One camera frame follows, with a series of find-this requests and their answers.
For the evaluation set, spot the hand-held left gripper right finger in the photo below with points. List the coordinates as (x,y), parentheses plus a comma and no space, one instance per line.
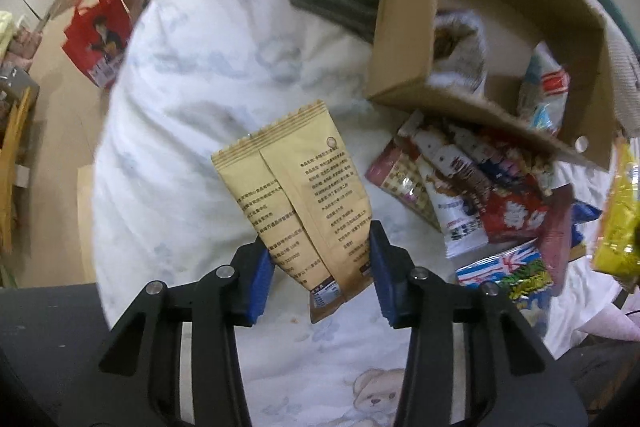
(384,277)

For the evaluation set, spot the colourful popcorn snack packet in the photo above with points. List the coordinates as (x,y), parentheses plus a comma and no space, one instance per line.
(520,162)

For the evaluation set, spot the yellow wooden chair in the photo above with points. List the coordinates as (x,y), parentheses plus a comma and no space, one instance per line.
(15,157)

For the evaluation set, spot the white fuzzy print snack packet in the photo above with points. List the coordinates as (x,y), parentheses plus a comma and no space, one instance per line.
(457,52)

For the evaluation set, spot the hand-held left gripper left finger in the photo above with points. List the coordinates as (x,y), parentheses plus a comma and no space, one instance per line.
(261,287)

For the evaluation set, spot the white and brown snack packet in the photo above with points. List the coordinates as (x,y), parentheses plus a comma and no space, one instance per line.
(450,197)

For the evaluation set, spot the pale pink cloth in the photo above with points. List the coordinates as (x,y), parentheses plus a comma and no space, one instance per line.
(607,319)

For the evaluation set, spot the red cartoon snack packet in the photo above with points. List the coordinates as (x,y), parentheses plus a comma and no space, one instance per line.
(512,214)

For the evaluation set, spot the maroon clear window snack packet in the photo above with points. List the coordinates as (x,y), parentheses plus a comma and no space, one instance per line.
(400,177)

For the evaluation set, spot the pink snack packet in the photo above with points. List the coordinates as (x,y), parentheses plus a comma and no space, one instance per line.
(557,237)

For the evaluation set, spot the dark grey furniture top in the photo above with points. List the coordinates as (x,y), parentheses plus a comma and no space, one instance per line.
(45,357)

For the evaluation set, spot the red tote bag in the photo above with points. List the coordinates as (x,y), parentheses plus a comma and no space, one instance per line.
(97,42)

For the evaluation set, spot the yellow blue striped snack packet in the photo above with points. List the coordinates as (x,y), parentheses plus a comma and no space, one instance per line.
(532,302)

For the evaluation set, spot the blue flag print snack packet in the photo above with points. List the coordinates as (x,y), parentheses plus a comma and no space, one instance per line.
(495,269)

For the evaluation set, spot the tan snack packet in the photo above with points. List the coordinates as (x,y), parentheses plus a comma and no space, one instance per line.
(300,187)

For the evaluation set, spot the brown cardboard box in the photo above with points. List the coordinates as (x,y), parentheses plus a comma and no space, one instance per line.
(405,7)

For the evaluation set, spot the pale blue red snack packet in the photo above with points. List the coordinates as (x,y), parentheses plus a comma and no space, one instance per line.
(542,92)

